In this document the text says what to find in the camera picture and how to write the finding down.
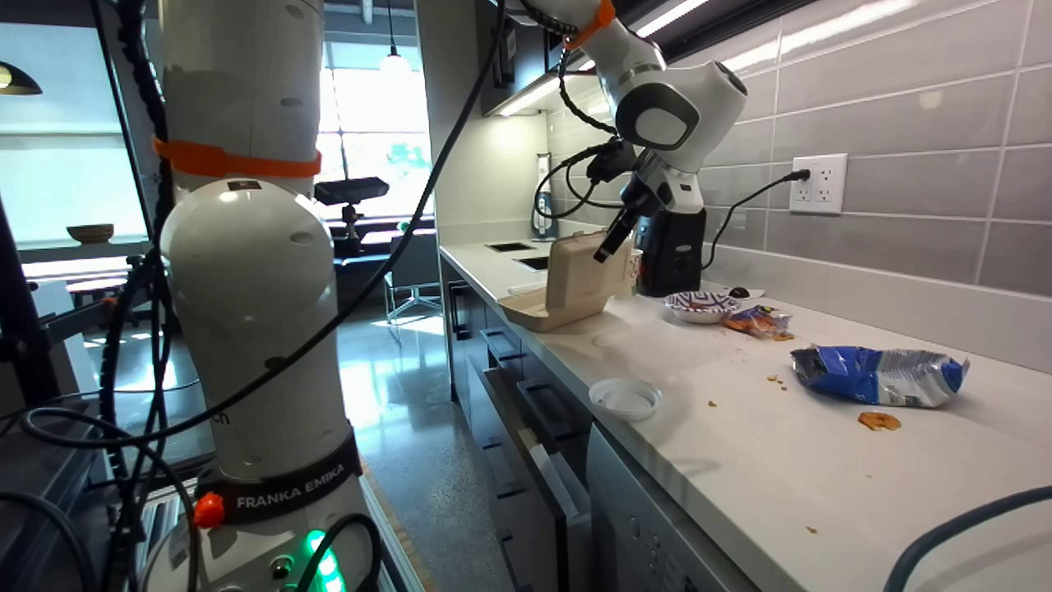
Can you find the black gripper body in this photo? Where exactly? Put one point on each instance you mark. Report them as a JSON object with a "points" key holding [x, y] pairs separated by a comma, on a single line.
{"points": [[652, 194]]}

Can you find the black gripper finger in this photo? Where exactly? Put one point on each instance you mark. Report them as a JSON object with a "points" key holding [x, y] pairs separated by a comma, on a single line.
{"points": [[619, 230]]}

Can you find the beige takeaway clamshell pack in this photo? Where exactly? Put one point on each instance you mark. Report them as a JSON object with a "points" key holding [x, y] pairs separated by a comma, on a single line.
{"points": [[578, 280]]}

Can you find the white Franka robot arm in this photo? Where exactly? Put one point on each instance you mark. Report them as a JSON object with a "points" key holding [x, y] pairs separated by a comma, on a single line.
{"points": [[259, 331]]}

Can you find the black coffee grinder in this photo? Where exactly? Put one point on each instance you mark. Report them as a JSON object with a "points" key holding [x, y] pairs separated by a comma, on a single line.
{"points": [[674, 251]]}

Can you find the clear glass bottle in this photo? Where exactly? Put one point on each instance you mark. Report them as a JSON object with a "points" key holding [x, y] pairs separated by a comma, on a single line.
{"points": [[540, 208]]}

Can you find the purple white snack wrapper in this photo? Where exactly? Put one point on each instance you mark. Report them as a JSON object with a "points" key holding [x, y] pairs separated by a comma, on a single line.
{"points": [[697, 306]]}

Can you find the small black scoop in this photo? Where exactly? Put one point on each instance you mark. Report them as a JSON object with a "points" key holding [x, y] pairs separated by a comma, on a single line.
{"points": [[740, 289]]}

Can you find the dark upper cabinet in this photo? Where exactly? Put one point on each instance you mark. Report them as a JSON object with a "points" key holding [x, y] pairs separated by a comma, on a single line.
{"points": [[528, 55]]}

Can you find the dark cabinet drawer front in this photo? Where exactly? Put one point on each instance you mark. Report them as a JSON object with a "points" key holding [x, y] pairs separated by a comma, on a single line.
{"points": [[515, 397]]}

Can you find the grey office chair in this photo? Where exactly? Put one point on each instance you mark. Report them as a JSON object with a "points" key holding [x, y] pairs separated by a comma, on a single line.
{"points": [[412, 266]]}

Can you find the blue chip bag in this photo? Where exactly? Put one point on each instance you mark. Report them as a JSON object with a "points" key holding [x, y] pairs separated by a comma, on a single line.
{"points": [[877, 376]]}

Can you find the dark dishwasher front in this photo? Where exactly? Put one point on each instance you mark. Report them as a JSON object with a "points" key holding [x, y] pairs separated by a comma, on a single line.
{"points": [[645, 527]]}

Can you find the orange chip piece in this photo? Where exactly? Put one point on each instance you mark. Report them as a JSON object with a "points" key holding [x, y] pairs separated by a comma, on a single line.
{"points": [[878, 422]]}

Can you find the small dark bowl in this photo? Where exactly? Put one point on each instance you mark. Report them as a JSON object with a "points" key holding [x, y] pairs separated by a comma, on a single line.
{"points": [[90, 230]]}

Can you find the dark pendant lamp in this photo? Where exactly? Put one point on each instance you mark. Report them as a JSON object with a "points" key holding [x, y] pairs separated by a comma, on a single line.
{"points": [[16, 79]]}

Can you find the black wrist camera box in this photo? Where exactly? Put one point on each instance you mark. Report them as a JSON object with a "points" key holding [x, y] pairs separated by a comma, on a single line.
{"points": [[614, 161]]}

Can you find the white wall outlet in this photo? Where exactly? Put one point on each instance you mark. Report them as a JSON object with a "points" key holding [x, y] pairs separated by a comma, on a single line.
{"points": [[815, 181]]}

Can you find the black camera on tripod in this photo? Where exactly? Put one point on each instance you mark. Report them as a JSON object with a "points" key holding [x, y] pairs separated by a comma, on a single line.
{"points": [[349, 193]]}

